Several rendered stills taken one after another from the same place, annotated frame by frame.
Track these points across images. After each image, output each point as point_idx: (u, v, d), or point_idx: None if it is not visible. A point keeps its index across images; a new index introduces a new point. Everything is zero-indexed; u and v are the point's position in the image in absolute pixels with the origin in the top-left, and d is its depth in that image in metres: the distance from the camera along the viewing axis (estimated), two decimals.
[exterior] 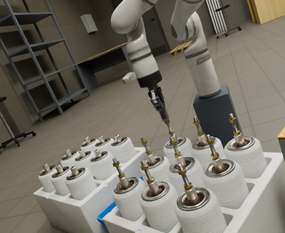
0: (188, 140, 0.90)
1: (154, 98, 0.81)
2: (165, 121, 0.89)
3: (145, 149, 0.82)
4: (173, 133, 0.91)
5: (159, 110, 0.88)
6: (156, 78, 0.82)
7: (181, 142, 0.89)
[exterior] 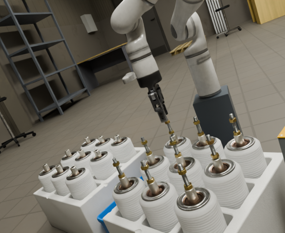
0: (163, 148, 0.91)
1: (152, 93, 0.80)
2: (167, 120, 0.89)
3: (145, 149, 0.82)
4: (172, 136, 0.89)
5: (158, 106, 0.91)
6: (156, 78, 0.82)
7: (168, 143, 0.93)
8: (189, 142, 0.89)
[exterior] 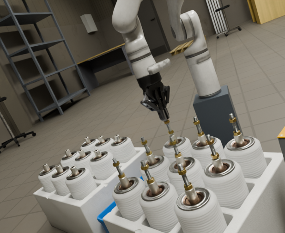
0: None
1: (166, 86, 0.91)
2: (165, 121, 0.89)
3: (145, 149, 0.82)
4: (170, 136, 0.90)
5: (163, 109, 0.87)
6: None
7: None
8: (184, 147, 0.87)
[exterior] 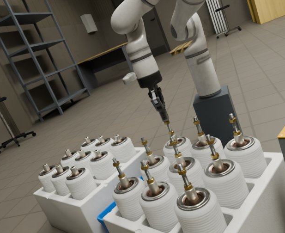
0: (180, 147, 0.87)
1: (154, 99, 0.81)
2: (165, 121, 0.89)
3: (145, 149, 0.82)
4: (175, 133, 0.90)
5: (159, 110, 0.88)
6: (156, 78, 0.82)
7: None
8: None
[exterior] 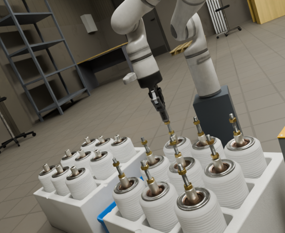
0: None
1: (154, 99, 0.81)
2: (167, 121, 0.88)
3: (145, 149, 0.82)
4: (169, 136, 0.90)
5: (159, 110, 0.88)
6: (156, 78, 0.82)
7: None
8: (179, 150, 0.87)
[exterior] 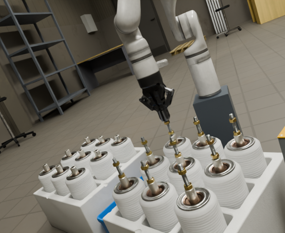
0: None
1: (140, 98, 0.90)
2: (167, 121, 0.89)
3: (145, 149, 0.82)
4: (169, 136, 0.90)
5: None
6: (139, 84, 0.85)
7: None
8: (178, 150, 0.87)
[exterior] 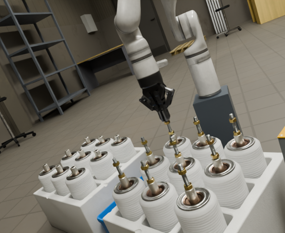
0: (184, 144, 0.87)
1: (140, 98, 0.90)
2: None
3: (145, 149, 0.82)
4: (174, 133, 0.91)
5: (164, 108, 0.89)
6: (139, 84, 0.85)
7: (176, 144, 0.88)
8: None
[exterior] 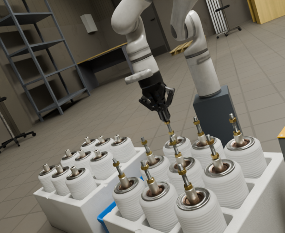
0: (187, 142, 0.89)
1: (173, 89, 0.83)
2: (168, 120, 0.89)
3: (145, 149, 0.82)
4: (173, 133, 0.91)
5: (160, 111, 0.87)
6: (160, 75, 0.86)
7: (179, 143, 0.89)
8: None
